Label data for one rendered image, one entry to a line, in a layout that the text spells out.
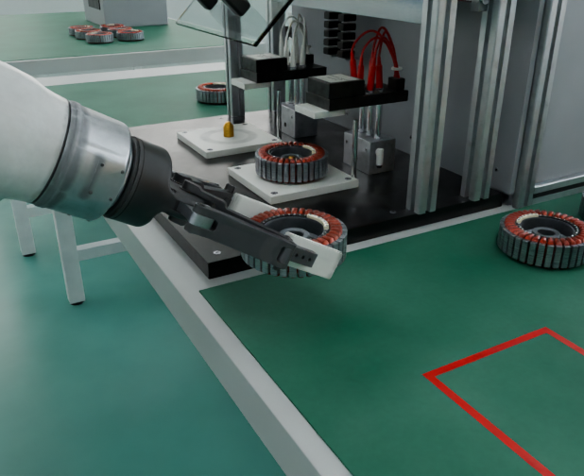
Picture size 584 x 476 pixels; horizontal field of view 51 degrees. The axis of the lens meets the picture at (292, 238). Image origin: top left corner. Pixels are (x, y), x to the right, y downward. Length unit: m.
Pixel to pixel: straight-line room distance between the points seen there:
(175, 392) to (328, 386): 1.24
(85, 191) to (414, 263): 0.42
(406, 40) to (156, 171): 0.66
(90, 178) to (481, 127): 0.56
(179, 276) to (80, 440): 0.99
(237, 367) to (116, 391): 1.24
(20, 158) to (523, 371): 0.46
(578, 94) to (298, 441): 0.70
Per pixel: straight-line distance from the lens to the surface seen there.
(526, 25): 0.92
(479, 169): 0.91
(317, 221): 0.67
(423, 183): 0.84
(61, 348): 2.03
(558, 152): 1.02
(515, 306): 0.71
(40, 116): 0.50
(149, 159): 0.54
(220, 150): 1.09
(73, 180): 0.51
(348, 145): 1.04
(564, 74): 0.98
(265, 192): 0.89
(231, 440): 1.61
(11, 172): 0.49
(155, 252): 0.80
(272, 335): 0.62
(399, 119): 1.13
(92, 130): 0.51
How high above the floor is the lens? 1.10
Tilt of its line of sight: 25 degrees down
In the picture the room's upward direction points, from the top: straight up
